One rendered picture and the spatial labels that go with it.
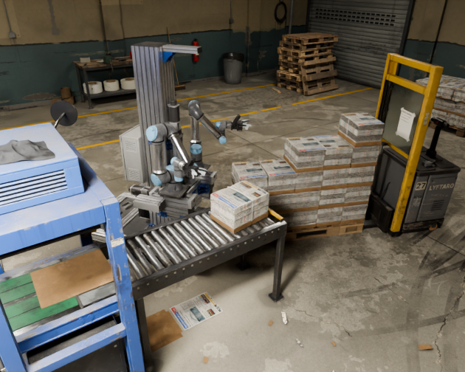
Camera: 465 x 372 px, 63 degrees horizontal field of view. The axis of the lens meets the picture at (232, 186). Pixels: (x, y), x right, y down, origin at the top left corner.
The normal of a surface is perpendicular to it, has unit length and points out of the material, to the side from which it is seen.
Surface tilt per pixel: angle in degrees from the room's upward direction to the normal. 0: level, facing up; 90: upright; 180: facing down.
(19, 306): 0
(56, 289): 0
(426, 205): 90
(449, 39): 90
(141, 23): 90
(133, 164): 90
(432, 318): 0
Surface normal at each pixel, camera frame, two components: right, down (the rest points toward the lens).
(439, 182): 0.22, 0.47
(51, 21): 0.57, 0.40
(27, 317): 0.01, -0.88
